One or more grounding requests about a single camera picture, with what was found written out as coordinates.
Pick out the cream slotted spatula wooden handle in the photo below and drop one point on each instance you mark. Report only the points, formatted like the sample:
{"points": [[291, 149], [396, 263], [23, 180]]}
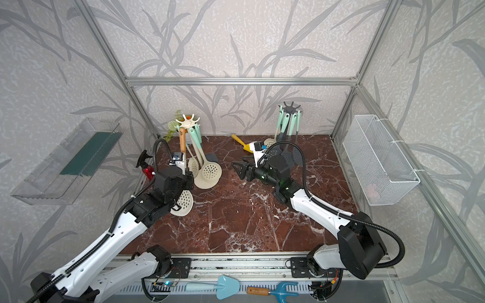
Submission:
{"points": [[185, 202]]}

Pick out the potted artificial plant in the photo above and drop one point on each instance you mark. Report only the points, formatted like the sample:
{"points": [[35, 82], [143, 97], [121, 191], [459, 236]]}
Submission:
{"points": [[172, 126]]}

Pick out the cream utensil rack stand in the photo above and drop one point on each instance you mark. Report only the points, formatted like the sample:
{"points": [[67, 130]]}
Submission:
{"points": [[188, 123]]}

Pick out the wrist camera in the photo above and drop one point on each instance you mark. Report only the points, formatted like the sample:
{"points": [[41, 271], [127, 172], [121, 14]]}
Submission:
{"points": [[178, 159], [258, 149]]}

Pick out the dark grey utensil rack stand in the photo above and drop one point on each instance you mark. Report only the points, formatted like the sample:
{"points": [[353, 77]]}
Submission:
{"points": [[291, 109]]}

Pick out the red spray bottle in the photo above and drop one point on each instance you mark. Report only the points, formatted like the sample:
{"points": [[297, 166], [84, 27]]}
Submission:
{"points": [[147, 169]]}

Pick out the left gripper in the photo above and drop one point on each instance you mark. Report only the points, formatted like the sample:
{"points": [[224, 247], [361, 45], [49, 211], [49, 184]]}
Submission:
{"points": [[189, 178]]}

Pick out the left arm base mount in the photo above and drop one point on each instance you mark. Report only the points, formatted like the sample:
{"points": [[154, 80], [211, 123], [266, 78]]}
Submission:
{"points": [[176, 268]]}

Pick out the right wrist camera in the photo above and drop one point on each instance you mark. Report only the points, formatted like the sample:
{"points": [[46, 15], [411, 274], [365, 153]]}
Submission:
{"points": [[258, 149]]}

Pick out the white wire mesh basket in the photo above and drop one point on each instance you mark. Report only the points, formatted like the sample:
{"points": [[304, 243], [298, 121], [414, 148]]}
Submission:
{"points": [[383, 171]]}

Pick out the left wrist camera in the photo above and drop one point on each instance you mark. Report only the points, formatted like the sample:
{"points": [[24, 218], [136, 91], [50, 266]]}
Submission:
{"points": [[178, 159]]}

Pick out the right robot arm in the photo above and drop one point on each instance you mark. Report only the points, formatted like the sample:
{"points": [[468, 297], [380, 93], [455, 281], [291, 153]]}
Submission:
{"points": [[359, 246]]}

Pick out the small cream skimmer green handle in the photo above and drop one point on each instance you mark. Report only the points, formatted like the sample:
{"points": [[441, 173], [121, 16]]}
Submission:
{"points": [[210, 172]]}

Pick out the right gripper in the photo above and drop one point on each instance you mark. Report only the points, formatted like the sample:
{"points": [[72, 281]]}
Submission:
{"points": [[246, 167]]}

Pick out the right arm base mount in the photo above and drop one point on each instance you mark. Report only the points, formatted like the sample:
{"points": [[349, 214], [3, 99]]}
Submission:
{"points": [[301, 268]]}

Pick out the clear plastic wall shelf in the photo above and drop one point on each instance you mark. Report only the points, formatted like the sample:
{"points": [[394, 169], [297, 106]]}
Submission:
{"points": [[63, 175]]}

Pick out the large cream skimmer green handle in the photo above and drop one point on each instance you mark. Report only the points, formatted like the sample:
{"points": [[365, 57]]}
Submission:
{"points": [[270, 141]]}

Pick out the grey skimmer green handle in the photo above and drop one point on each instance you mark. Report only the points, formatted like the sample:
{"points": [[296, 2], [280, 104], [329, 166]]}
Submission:
{"points": [[279, 121], [284, 127]]}

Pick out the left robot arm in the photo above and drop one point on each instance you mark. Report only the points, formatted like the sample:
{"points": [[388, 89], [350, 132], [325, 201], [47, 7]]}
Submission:
{"points": [[82, 280]]}

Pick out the yellow toy shovel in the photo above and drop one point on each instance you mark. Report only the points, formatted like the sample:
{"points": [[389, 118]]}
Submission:
{"points": [[246, 147]]}

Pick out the light blue garden trowel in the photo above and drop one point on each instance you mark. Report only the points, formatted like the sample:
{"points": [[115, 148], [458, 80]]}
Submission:
{"points": [[225, 287]]}

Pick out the blue garden fork wooden handle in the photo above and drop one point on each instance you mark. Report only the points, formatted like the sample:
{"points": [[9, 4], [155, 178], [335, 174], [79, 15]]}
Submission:
{"points": [[280, 293]]}

